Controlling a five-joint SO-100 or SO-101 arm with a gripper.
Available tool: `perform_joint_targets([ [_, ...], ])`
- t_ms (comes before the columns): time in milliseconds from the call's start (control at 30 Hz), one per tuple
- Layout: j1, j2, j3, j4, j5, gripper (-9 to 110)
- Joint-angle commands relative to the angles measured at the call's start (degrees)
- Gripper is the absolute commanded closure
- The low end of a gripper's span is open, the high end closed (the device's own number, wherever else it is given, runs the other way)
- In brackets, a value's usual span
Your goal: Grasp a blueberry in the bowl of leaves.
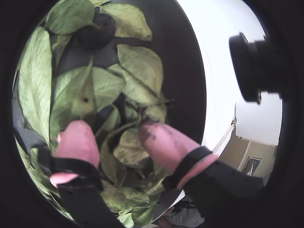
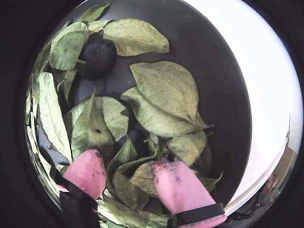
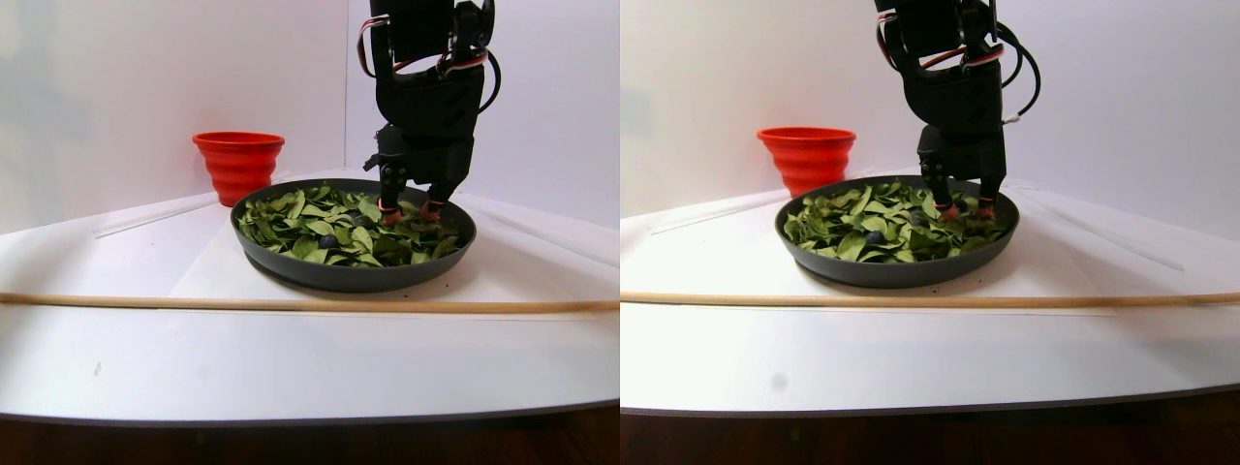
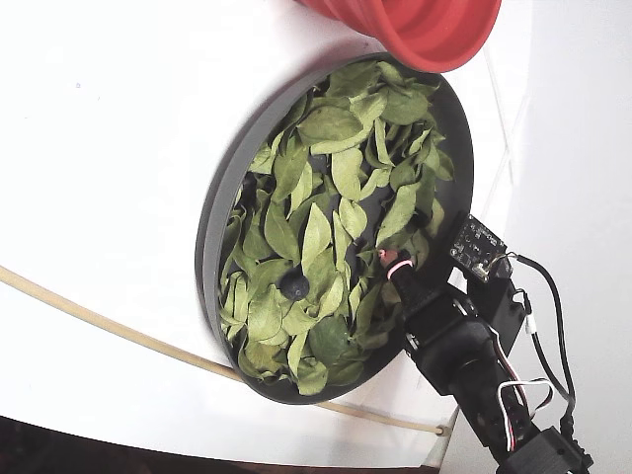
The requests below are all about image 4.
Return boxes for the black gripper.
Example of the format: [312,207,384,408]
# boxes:
[377,248,501,396]

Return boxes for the dark blueberry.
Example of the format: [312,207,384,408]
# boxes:
[278,271,311,302]

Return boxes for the dark grey round bowl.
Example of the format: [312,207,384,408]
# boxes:
[195,51,475,406]

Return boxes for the green dried leaf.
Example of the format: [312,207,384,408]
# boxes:
[295,359,330,396]
[328,61,381,98]
[264,199,302,263]
[338,197,369,241]
[382,88,431,127]
[271,140,310,203]
[246,283,283,343]
[375,182,421,248]
[349,91,389,124]
[300,201,332,276]
[330,147,365,201]
[248,142,276,175]
[295,106,364,147]

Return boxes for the dark green leaf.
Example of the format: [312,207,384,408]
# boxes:
[308,315,352,369]

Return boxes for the red plastic cup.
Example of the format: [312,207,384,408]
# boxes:
[290,0,503,74]

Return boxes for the camera circuit board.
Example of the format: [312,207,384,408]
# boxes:
[447,213,510,283]

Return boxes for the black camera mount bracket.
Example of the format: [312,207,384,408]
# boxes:
[466,269,529,356]

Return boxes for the red white black servo wires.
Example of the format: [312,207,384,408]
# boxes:
[486,325,557,453]

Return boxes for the thin black wire white tag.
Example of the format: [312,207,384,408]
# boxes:
[513,289,569,401]

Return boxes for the thick black camera cable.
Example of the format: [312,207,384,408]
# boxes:
[493,252,578,435]

